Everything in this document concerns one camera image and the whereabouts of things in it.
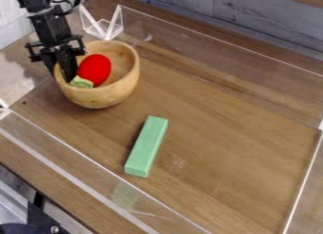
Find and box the green rectangular block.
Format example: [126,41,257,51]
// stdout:
[125,116,169,177]

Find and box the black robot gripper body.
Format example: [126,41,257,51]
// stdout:
[23,35,85,62]

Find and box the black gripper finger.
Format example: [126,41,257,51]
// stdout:
[57,52,77,82]
[41,54,57,75]

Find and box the wooden bowl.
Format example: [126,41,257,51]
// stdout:
[54,41,139,109]

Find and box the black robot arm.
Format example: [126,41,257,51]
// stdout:
[15,0,83,82]

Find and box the red plush strawberry toy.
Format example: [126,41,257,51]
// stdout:
[69,54,111,89]

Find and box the clear acrylic tray wall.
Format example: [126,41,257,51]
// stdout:
[0,6,323,234]

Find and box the clear acrylic corner bracket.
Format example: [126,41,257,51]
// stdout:
[78,5,123,41]

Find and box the black clamp under table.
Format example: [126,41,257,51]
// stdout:
[0,193,70,234]

